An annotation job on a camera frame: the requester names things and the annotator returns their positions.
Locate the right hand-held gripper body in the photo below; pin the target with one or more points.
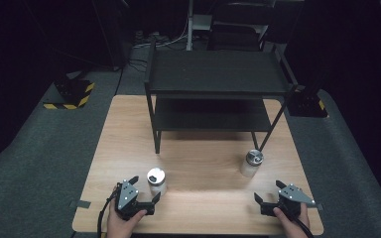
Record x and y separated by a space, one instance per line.
292 195

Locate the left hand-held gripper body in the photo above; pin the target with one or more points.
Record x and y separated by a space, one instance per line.
126 196

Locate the glass jar with holed lid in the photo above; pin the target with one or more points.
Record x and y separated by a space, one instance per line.
156 181

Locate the glass jar with ridged lid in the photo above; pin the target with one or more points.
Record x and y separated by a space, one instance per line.
252 162

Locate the black two-tier shelf rack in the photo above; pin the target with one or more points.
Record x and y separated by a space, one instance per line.
211 72

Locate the person's left hand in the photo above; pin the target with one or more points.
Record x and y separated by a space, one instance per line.
120 226

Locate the person's right hand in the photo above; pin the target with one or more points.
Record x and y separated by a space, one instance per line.
289 228

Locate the grey tape strip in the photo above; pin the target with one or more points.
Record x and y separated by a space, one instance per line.
319 207
81 204

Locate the yellow-black striped stand base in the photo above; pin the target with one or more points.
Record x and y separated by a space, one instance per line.
307 104
71 94

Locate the black chair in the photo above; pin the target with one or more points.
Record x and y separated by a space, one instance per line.
238 31

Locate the white metal stand pole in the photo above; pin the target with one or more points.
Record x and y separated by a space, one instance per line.
189 26

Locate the white box on stand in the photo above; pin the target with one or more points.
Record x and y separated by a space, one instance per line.
201 22

